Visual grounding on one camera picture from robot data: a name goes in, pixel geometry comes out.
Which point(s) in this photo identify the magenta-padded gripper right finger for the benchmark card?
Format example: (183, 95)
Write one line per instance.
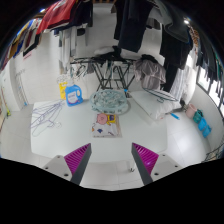
(148, 160)

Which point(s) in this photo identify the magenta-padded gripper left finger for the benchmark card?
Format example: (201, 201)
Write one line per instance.
(75, 160)

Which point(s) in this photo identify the cartoon print towel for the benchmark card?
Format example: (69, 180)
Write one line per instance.
(106, 126)

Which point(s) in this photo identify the white pillow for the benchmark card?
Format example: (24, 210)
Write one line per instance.
(151, 105)

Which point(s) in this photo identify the blue detergent bottle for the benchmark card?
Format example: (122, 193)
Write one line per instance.
(74, 96)

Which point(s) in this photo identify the pink bucket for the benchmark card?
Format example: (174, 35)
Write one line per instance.
(190, 111)

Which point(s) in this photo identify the blue bucket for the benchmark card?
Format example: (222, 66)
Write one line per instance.
(202, 124)

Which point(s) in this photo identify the teal bucket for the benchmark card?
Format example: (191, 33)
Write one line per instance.
(198, 116)

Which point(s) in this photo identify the pale blue round peg hanger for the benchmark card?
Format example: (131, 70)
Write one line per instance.
(108, 101)

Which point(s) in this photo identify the yellow sign board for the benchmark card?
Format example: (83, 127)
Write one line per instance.
(62, 91)

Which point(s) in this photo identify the grey garment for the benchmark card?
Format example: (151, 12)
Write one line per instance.
(150, 73)

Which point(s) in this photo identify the black folding drying rack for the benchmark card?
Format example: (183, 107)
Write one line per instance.
(106, 71)

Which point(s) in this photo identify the white folded bedding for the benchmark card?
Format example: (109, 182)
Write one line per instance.
(104, 50)

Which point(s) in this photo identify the hanging clothes row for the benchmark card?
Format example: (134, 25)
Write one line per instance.
(133, 20)

